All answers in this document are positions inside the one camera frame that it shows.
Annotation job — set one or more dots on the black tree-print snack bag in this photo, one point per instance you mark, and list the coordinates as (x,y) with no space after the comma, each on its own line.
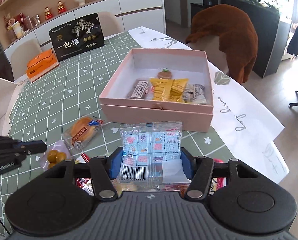
(76,40)

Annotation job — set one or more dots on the dark jacket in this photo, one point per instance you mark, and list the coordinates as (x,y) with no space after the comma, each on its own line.
(297,37)

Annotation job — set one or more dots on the wooden wall shelf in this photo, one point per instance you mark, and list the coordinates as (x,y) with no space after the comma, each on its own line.
(26,7)

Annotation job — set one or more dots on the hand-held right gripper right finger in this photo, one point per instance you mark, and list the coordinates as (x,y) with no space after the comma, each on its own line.
(186,163)

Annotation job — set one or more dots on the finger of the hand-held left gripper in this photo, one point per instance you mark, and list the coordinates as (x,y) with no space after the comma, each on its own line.
(37,147)
(4,142)

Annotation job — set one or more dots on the pink cardboard box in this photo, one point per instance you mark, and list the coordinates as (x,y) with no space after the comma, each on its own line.
(144,117)

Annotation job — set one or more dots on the black floor appliance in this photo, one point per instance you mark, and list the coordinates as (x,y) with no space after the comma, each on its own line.
(203,7)

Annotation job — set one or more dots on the yellow snack packet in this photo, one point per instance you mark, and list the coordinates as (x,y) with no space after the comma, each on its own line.
(169,90)

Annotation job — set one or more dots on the packet of golden balls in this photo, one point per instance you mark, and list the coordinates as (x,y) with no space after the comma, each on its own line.
(55,156)

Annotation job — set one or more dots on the clear glass jar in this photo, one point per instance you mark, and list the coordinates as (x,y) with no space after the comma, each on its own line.
(36,20)

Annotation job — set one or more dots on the bread bun packet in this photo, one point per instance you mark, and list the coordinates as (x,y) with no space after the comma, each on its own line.
(82,130)

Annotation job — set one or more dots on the red gold figurine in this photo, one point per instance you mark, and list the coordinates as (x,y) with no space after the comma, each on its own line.
(48,13)
(61,7)

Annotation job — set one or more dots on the black fish tank cabinet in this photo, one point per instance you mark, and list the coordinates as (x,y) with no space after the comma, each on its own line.
(266,37)

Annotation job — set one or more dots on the blue candy cube packet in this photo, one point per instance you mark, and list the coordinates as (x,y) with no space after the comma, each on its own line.
(151,145)

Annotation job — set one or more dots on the white script table runner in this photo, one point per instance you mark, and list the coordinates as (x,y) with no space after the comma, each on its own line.
(238,100)

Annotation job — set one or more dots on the small brown candy packet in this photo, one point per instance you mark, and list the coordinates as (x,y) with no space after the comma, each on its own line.
(165,74)

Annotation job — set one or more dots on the white script paper sheet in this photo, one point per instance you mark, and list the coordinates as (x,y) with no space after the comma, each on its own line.
(263,165)

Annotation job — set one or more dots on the white sideboard cabinet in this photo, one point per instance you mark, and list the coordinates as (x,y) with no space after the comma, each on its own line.
(139,7)

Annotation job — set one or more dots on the plastic drink cup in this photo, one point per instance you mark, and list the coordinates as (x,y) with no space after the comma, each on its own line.
(18,30)

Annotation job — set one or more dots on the beige dining chair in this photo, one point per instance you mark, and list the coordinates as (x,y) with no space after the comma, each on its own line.
(26,55)
(111,22)

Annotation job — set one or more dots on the glass jar red contents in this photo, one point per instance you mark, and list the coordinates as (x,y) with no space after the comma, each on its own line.
(27,23)

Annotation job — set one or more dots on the grey printed snack packet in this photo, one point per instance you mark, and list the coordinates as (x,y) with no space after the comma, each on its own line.
(196,93)

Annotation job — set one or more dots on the orange paper box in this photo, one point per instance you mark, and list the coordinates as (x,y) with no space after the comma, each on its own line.
(42,65)

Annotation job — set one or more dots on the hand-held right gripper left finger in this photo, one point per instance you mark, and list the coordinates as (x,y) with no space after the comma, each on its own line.
(116,163)

